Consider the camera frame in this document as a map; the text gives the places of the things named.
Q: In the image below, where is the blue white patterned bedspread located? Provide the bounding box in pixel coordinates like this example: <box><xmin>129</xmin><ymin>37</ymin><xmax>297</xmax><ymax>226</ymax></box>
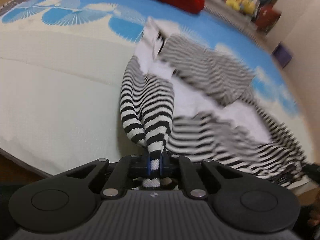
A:
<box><xmin>1</xmin><ymin>0</ymin><xmax>315</xmax><ymax>175</ymax></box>

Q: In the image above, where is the yellow plush toy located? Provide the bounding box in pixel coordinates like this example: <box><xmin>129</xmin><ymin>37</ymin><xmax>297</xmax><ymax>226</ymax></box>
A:
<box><xmin>224</xmin><ymin>0</ymin><xmax>260</xmax><ymax>16</ymax></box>

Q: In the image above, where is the red plush toy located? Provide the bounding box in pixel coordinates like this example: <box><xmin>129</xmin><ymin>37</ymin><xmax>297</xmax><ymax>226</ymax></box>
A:
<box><xmin>254</xmin><ymin>4</ymin><xmax>281</xmax><ymax>33</ymax></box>

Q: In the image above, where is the purple box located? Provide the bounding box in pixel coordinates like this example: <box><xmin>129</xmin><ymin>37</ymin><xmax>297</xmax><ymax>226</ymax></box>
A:
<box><xmin>272</xmin><ymin>43</ymin><xmax>292</xmax><ymax>68</ymax></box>

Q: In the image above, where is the black white striped garment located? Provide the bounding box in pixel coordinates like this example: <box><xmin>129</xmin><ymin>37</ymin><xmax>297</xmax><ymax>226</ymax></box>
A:
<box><xmin>120</xmin><ymin>18</ymin><xmax>307</xmax><ymax>189</ymax></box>

